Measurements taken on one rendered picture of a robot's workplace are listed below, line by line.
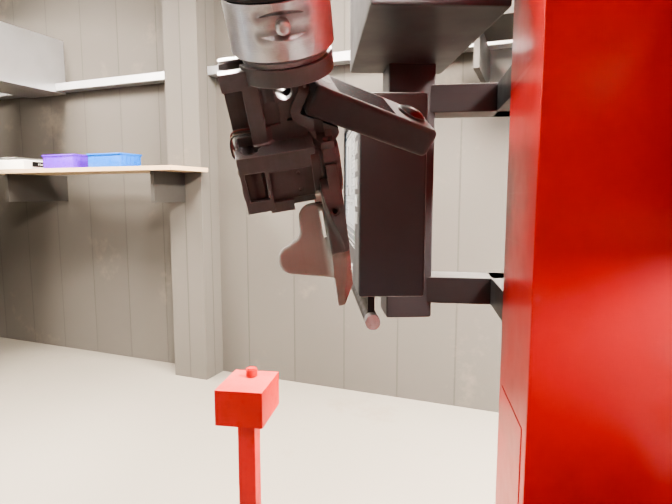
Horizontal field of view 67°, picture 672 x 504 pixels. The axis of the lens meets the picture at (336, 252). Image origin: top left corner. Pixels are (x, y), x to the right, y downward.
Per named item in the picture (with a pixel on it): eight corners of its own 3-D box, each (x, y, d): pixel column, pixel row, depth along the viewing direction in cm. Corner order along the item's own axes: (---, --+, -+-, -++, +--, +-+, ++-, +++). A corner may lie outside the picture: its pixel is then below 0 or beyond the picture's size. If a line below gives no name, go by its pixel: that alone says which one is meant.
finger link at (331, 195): (326, 251, 45) (309, 153, 44) (345, 248, 45) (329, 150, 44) (330, 255, 40) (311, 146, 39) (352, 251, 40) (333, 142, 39)
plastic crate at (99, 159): (143, 168, 380) (142, 154, 379) (120, 167, 359) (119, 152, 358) (110, 169, 392) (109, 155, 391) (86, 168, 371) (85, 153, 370)
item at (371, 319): (349, 288, 143) (349, 259, 142) (359, 288, 144) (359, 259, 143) (365, 330, 99) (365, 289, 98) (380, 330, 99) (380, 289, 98)
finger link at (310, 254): (289, 314, 44) (270, 210, 44) (355, 301, 45) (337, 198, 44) (289, 321, 41) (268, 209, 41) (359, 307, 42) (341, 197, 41)
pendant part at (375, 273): (343, 263, 135) (343, 126, 131) (388, 263, 136) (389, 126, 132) (357, 297, 91) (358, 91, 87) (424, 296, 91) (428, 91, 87)
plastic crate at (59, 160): (98, 169, 397) (98, 155, 396) (73, 168, 376) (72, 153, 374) (67, 170, 409) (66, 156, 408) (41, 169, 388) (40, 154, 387)
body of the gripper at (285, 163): (247, 176, 48) (217, 46, 40) (336, 161, 48) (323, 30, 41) (250, 223, 42) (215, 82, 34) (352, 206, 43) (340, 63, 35)
